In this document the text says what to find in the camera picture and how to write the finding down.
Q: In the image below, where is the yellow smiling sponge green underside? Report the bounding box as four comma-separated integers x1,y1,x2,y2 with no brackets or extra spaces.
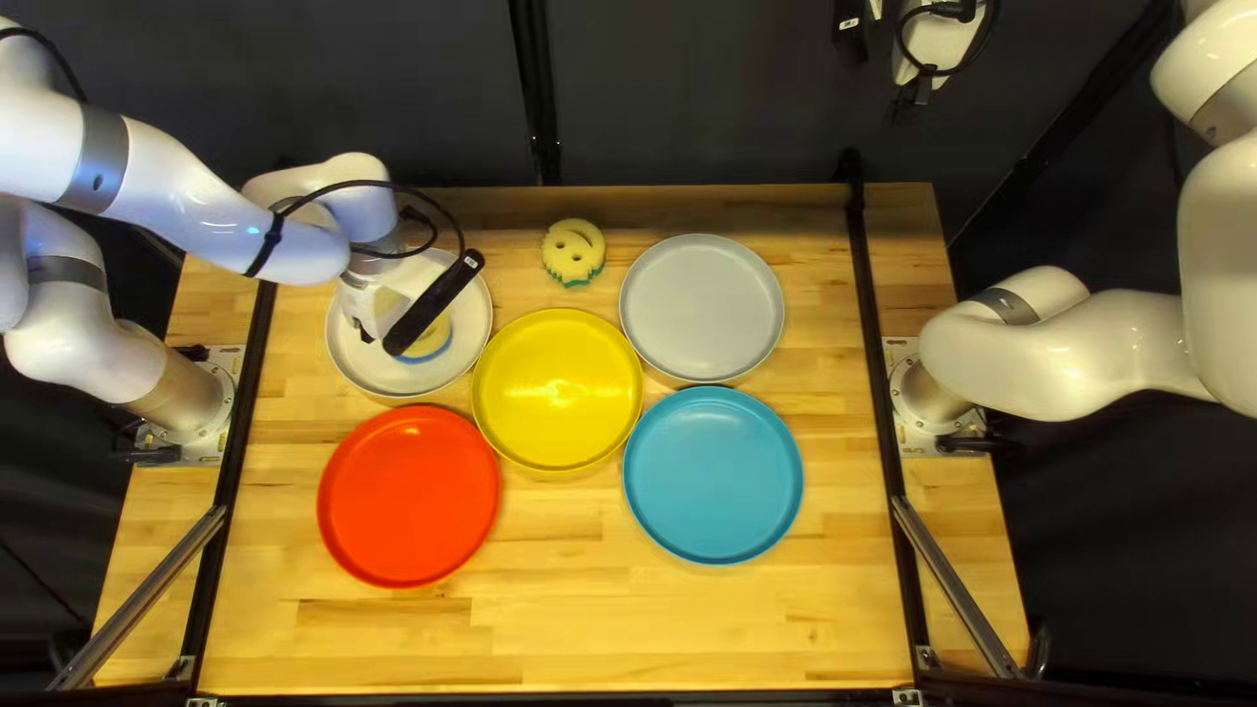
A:
541,218,607,290

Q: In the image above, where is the yellow smiling sponge blue underside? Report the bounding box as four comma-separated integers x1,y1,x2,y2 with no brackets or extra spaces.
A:
393,309,455,367

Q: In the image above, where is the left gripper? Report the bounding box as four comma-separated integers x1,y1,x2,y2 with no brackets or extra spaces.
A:
338,263,433,341

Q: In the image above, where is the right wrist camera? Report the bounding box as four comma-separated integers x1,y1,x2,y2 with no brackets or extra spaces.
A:
833,0,870,62

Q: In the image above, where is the pale grey round plate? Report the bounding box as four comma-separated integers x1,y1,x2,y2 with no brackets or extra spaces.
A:
325,247,494,400

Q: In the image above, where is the black cable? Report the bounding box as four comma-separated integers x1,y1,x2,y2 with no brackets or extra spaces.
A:
892,0,1001,82
263,179,467,288

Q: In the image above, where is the teal round plate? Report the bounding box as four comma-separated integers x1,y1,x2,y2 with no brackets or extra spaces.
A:
623,385,805,567

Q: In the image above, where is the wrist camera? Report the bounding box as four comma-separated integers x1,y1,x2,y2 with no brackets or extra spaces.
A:
381,248,487,357
833,0,870,62

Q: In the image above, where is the black frame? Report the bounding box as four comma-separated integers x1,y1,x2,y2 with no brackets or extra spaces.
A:
0,0,1257,707

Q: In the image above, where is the orange round plate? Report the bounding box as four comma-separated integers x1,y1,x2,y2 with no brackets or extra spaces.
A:
316,403,502,590

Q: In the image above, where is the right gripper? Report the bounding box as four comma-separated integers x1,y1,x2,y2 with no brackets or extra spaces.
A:
892,0,986,92

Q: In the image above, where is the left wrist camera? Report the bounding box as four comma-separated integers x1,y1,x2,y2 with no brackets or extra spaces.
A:
381,248,487,357

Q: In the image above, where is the yellow round plate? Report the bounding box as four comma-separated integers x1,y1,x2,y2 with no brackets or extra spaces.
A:
470,308,646,475

